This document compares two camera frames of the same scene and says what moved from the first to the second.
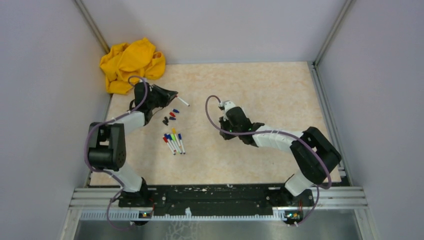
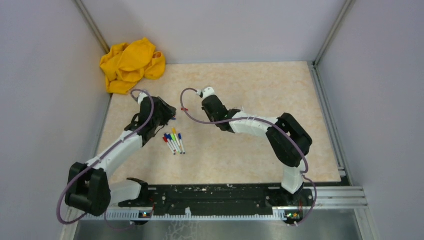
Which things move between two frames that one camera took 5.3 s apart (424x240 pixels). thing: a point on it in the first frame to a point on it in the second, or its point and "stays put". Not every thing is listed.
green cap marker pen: [174, 140] stays put
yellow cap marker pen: [174, 132] stays put
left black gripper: [166, 95] to [169, 111]
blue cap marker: [180, 138] stays put
